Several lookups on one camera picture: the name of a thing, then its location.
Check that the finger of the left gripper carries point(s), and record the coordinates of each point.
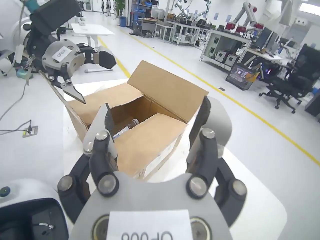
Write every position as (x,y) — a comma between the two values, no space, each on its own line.
(106,58)
(66,83)

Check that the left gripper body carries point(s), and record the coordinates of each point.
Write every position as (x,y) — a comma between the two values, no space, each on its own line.
(68,59)

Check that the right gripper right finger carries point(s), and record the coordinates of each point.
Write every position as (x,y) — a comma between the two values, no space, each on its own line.
(207,156)

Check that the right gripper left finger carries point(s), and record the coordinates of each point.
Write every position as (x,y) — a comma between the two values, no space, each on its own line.
(101,161)

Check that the grey robot arm red joints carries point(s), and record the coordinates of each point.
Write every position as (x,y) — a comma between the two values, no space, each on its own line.
(243,11)

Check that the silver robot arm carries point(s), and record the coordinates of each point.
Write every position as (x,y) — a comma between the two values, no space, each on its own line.
(183,4)

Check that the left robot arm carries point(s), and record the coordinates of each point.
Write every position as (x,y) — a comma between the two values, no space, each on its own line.
(11,21)

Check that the white side table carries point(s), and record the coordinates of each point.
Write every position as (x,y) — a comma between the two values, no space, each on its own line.
(92,29)

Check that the blue waste bin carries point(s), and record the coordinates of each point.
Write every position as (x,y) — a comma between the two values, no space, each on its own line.
(122,21)

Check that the small clear spray bottle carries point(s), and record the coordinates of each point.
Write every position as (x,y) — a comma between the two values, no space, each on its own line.
(130,126)

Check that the floor power socket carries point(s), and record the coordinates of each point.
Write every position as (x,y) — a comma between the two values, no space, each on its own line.
(30,131)

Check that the large brown cardboard carton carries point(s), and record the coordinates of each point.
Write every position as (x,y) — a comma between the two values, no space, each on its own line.
(160,86)

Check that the blue storage rack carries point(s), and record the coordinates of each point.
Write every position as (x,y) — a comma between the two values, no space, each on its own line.
(143,8)

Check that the black computer case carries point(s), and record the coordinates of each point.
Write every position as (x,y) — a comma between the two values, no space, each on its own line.
(241,76)

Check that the robot body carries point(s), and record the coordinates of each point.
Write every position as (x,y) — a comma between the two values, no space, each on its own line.
(22,208)

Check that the white equipment workbench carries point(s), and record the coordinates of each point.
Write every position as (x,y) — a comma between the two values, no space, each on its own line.
(225,43)

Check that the black office chair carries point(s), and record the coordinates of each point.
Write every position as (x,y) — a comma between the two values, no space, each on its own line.
(297,78)

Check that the black computer monitor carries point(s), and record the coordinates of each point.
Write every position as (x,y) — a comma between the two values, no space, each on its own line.
(263,37)

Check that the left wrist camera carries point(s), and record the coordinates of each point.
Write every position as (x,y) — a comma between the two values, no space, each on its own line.
(55,11)

